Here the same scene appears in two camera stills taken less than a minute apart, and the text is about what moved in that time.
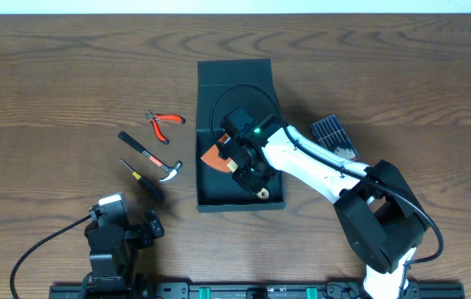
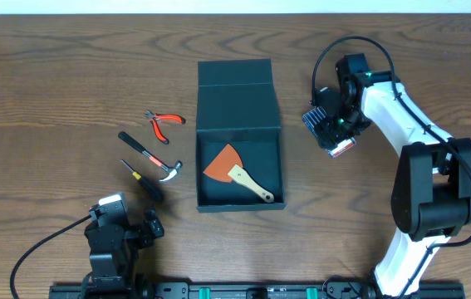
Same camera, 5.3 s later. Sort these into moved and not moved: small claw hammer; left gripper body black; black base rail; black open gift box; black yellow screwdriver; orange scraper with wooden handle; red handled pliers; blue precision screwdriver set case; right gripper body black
Moved: orange scraper with wooden handle; right gripper body black; blue precision screwdriver set case
Not moved: black yellow screwdriver; black open gift box; red handled pliers; black base rail; left gripper body black; small claw hammer
